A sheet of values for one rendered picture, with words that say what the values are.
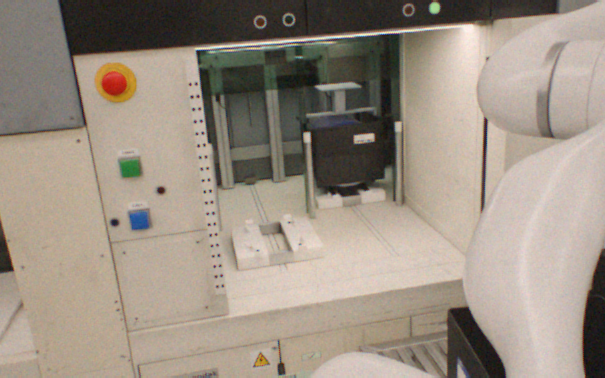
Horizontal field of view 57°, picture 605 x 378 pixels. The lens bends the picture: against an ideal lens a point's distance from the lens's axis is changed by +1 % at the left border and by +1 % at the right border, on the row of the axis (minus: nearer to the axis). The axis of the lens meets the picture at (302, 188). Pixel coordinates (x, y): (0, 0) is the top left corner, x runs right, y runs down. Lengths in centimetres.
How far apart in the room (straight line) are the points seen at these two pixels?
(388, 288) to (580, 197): 75
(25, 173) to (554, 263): 85
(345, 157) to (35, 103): 90
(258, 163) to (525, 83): 146
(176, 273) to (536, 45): 76
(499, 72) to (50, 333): 91
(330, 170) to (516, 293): 121
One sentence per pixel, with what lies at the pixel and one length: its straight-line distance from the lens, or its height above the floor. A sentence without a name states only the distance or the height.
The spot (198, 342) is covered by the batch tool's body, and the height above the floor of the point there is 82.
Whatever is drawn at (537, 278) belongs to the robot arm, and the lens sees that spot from 45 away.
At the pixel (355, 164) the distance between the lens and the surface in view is 163.
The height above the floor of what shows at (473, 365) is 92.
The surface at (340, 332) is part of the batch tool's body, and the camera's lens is 121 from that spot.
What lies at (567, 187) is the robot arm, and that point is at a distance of 50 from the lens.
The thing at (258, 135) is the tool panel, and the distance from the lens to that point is 194.
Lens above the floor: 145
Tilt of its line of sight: 18 degrees down
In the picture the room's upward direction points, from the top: 4 degrees counter-clockwise
